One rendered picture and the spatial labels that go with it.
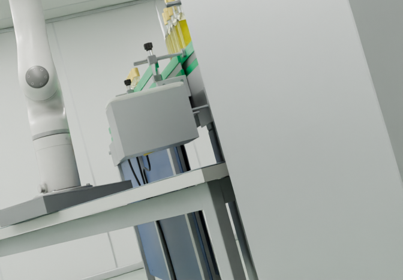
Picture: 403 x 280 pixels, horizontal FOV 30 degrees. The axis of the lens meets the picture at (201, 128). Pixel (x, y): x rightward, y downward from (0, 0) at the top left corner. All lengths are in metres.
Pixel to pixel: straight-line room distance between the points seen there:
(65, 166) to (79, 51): 6.14
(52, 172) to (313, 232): 1.37
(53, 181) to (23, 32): 0.48
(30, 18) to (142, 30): 6.16
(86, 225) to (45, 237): 0.26
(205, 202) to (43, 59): 0.84
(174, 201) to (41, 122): 0.67
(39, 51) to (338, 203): 1.56
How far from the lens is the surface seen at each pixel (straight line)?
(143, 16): 8.63
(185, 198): 1.85
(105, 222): 2.15
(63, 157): 2.37
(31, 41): 2.44
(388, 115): 0.83
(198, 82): 2.23
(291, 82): 1.04
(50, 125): 2.38
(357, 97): 0.87
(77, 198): 2.30
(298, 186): 1.12
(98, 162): 8.29
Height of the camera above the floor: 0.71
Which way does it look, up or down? 4 degrees up
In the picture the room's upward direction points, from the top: 16 degrees counter-clockwise
